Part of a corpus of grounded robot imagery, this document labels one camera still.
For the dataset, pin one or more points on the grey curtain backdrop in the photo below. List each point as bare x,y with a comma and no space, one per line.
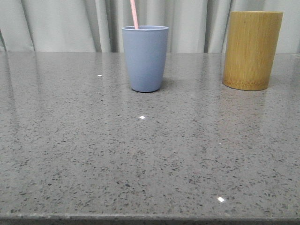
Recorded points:
195,26

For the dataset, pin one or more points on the bamboo wooden cup holder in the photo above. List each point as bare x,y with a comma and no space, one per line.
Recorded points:
250,50

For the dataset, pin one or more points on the blue plastic cup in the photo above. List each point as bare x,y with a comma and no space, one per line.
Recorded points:
145,54

